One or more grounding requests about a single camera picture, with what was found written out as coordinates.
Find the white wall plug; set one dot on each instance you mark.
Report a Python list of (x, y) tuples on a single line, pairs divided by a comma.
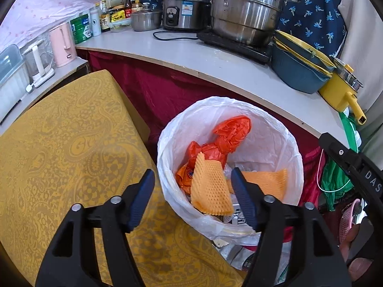
[(29, 88)]

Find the person's right hand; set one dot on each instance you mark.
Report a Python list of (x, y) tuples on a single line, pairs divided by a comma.
[(353, 245)]

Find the green and white box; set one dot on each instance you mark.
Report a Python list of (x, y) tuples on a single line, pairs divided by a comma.
[(81, 30)]

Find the dark red table skirt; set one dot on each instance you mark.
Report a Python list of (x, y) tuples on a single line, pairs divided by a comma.
[(149, 77)]

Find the yellow strainer basin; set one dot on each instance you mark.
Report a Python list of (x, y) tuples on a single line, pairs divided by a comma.
[(311, 55)]

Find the white container with clear lid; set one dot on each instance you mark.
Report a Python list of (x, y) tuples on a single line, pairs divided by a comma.
[(12, 77)]

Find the white plastic bottle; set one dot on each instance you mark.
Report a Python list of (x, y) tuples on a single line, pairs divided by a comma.
[(95, 24)]

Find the bin with white bag liner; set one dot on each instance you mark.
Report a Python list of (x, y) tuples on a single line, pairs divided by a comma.
[(191, 119)]

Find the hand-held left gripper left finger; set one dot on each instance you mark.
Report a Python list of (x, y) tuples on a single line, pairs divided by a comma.
[(140, 197)]

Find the large steel steamer pot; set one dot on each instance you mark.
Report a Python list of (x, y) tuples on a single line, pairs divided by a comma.
[(248, 12)]

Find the dark soy sauce bottle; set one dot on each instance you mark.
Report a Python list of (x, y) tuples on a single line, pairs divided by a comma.
[(105, 19)]

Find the yellow patterned tablecloth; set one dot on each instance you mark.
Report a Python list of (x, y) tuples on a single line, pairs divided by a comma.
[(74, 140)]

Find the amber condiment bottle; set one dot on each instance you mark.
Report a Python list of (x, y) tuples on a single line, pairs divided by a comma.
[(137, 4)]

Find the pink plastic basket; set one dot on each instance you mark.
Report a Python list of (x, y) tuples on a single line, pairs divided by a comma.
[(348, 221)]

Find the black induction cooktop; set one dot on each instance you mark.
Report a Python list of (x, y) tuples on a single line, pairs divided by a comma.
[(233, 46)]

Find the brown glass sauce bottle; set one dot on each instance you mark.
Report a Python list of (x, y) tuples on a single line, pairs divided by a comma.
[(128, 7)]

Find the navy palm print cloth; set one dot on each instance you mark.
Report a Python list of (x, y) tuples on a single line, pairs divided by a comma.
[(311, 12)]

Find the pink dotted curtain cloth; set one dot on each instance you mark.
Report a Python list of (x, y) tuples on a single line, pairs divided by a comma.
[(45, 3)]

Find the beige curtain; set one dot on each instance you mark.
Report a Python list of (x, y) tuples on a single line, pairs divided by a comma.
[(365, 21)]

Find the orange plastic bag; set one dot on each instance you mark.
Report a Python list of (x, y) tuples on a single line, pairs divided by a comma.
[(230, 134)]

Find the steel rice cooker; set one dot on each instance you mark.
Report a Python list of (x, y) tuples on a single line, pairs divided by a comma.
[(182, 9)]

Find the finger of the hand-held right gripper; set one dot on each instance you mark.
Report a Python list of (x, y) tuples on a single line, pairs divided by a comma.
[(338, 151)]

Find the yellow electric pot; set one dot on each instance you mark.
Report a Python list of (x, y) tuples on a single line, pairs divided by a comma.
[(335, 91)]

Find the stacked blue yellow basins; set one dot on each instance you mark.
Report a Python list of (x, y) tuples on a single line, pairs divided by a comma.
[(293, 68)]

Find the orange foam fruit net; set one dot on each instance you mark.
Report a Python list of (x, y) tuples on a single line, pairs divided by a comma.
[(266, 182), (209, 185)]

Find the pink electric kettle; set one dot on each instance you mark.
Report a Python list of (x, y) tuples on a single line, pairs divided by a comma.
[(61, 46)]

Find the small steel lidded pot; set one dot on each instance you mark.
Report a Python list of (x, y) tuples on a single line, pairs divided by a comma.
[(146, 19)]

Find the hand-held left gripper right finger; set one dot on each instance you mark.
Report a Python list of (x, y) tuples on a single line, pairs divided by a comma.
[(242, 197)]

